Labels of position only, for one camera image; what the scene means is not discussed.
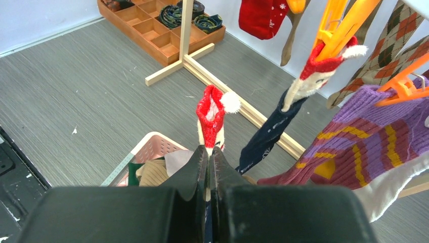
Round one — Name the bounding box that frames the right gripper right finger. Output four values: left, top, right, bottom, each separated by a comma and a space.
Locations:
209, 147, 377, 242

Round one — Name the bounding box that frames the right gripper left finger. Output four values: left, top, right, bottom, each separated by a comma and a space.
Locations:
17, 145, 208, 242

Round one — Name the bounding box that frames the navy blue sock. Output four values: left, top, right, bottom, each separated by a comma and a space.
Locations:
196, 85, 229, 242

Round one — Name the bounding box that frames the maroon orange heel sock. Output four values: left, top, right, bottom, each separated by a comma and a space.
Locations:
258, 85, 428, 190

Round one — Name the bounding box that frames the navy sock red cuff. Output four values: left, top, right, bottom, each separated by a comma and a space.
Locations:
236, 36, 368, 174

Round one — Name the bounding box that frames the white plastic clip hanger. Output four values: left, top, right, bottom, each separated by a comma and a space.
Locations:
313, 1, 428, 85

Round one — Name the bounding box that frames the tan ribbed sock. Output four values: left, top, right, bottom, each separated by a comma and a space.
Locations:
136, 159, 169, 186

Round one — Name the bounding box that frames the grey beige sock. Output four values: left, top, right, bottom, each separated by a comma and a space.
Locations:
164, 150, 194, 177

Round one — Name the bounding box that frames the pink plastic basket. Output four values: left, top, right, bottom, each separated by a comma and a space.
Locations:
101, 132, 186, 186

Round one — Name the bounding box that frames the wooden clothes rack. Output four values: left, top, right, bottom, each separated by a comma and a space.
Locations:
145, 0, 429, 199

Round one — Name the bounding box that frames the white hanging sock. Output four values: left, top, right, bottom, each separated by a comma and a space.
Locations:
353, 152, 428, 223

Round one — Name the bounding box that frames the orange wooden compartment tray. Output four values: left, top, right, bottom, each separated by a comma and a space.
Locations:
97, 1, 226, 66

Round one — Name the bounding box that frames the rolled dark green sock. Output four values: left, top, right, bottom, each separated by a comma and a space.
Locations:
193, 15, 223, 34

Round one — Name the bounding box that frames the red hanging sock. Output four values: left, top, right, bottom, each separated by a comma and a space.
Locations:
238, 0, 289, 40

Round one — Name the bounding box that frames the rolled dark sock centre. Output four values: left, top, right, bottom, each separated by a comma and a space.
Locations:
158, 5, 182, 29

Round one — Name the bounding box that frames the argyle hanging sock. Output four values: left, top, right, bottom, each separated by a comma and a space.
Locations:
326, 1, 428, 109

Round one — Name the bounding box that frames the rolled dark sock left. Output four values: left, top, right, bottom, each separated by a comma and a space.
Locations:
101, 0, 135, 12

